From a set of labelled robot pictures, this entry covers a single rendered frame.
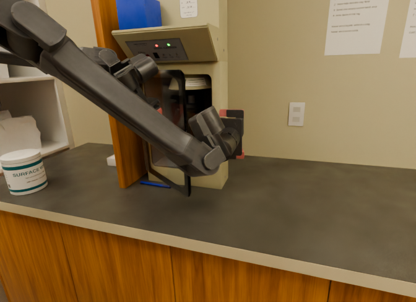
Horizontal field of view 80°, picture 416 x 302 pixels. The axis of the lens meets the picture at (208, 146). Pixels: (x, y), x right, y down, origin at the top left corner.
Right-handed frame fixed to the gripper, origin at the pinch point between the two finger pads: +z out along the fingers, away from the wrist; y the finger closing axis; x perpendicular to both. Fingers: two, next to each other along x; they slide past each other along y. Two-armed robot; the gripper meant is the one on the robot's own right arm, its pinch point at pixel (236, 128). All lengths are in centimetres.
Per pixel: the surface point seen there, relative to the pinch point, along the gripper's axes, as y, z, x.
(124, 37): 27.9, 2.2, 35.7
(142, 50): 23.9, 5.7, 32.1
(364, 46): 22, 54, -44
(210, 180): -24.2, 11.0, 12.7
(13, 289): -77, -16, 103
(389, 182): -29, 32, -54
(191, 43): 24.8, 4.5, 14.2
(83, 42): 33, 57, 100
